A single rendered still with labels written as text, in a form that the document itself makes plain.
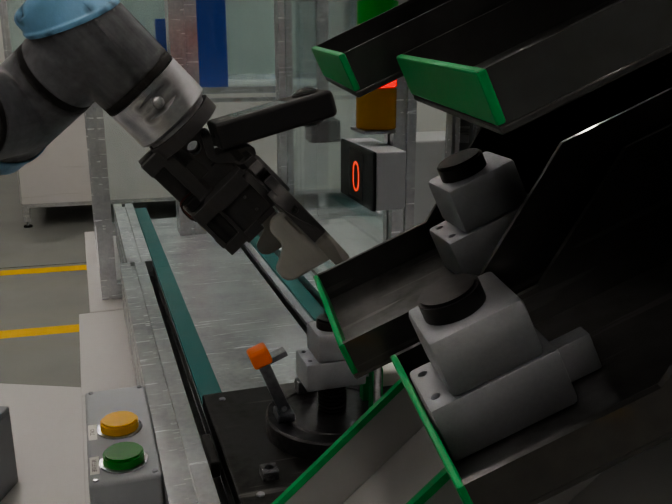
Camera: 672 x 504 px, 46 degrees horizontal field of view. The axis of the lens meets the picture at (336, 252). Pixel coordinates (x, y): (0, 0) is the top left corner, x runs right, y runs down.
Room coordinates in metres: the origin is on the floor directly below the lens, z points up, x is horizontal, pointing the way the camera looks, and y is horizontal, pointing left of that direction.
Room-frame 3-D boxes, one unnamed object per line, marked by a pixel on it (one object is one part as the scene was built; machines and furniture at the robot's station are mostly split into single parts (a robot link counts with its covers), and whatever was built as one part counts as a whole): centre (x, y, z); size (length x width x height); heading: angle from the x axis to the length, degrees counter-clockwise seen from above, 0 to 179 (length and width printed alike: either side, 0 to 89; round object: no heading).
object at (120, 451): (0.71, 0.21, 0.96); 0.04 x 0.04 x 0.02
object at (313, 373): (0.76, 0.00, 1.06); 0.08 x 0.04 x 0.07; 108
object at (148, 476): (0.77, 0.24, 0.93); 0.21 x 0.07 x 0.06; 18
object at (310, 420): (0.76, 0.00, 0.98); 0.14 x 0.14 x 0.02
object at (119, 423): (0.77, 0.24, 0.96); 0.04 x 0.04 x 0.02
